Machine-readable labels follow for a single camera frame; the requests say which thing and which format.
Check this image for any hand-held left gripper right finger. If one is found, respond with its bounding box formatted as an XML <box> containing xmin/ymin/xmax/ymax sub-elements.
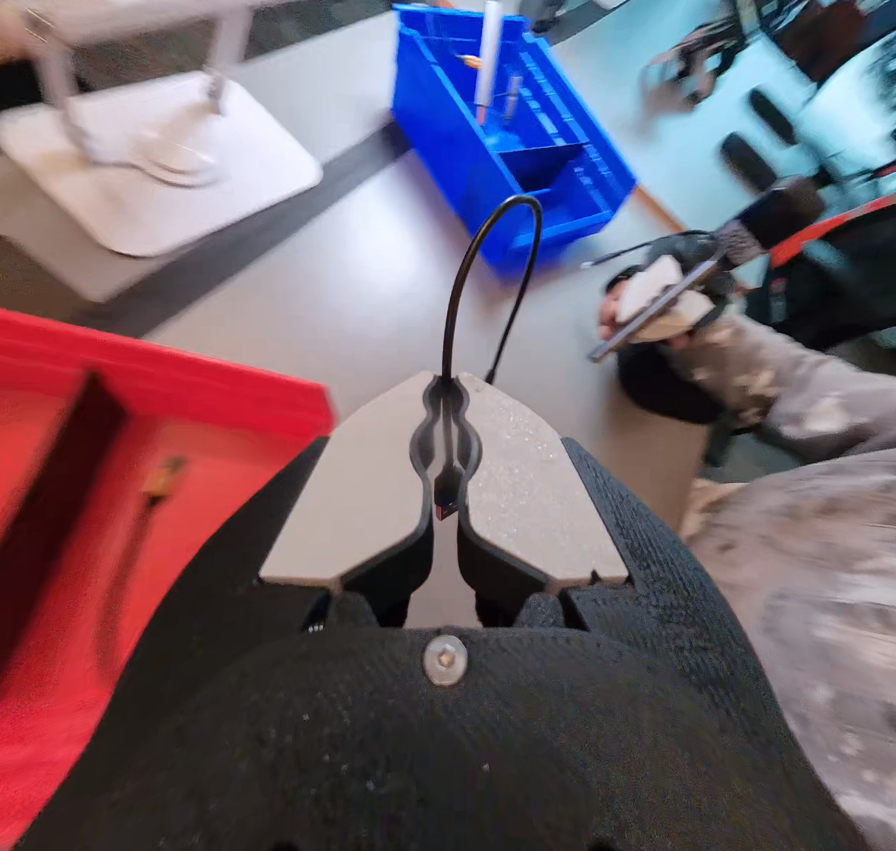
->
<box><xmin>448</xmin><ymin>372</ymin><xmax>630</xmax><ymax>622</ymax></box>

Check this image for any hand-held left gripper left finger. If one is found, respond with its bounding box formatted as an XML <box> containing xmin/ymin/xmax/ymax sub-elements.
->
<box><xmin>258</xmin><ymin>371</ymin><xmax>443</xmax><ymax>622</ymax></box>

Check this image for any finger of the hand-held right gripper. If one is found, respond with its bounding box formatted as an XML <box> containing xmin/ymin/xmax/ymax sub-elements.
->
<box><xmin>616</xmin><ymin>256</ymin><xmax>690</xmax><ymax>327</ymax></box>
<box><xmin>630</xmin><ymin>289</ymin><xmax>716</xmax><ymax>345</ymax></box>

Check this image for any short black USB cable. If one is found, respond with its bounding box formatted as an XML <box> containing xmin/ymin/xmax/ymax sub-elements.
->
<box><xmin>433</xmin><ymin>195</ymin><xmax>544</xmax><ymax>521</ymax></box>

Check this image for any red plastic bin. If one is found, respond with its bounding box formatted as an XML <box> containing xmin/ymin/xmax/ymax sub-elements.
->
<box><xmin>0</xmin><ymin>308</ymin><xmax>338</xmax><ymax>834</ymax></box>

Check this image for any blue plastic bin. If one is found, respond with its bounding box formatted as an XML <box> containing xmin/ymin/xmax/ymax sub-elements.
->
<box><xmin>391</xmin><ymin>2</ymin><xmax>638</xmax><ymax>281</ymax></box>

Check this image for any person's right forearm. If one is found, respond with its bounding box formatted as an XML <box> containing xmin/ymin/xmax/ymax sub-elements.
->
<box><xmin>689</xmin><ymin>315</ymin><xmax>896</xmax><ymax>460</ymax></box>

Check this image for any white USB hub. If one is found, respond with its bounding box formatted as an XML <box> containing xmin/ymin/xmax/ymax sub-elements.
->
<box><xmin>475</xmin><ymin>0</ymin><xmax>505</xmax><ymax>124</ymax></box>

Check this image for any person's right hand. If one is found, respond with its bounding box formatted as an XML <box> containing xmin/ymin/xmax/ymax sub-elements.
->
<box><xmin>598</xmin><ymin>277</ymin><xmax>632</xmax><ymax>338</ymax></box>

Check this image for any black backpack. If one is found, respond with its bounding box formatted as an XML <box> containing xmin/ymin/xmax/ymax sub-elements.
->
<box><xmin>745</xmin><ymin>193</ymin><xmax>896</xmax><ymax>351</ymax></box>

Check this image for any person's leg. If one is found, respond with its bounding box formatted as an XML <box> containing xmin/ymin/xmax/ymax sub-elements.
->
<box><xmin>682</xmin><ymin>445</ymin><xmax>896</xmax><ymax>851</ymax></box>

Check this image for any white tabletop stand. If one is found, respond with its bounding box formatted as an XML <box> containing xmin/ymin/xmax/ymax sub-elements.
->
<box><xmin>0</xmin><ymin>0</ymin><xmax>324</xmax><ymax>258</ymax></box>

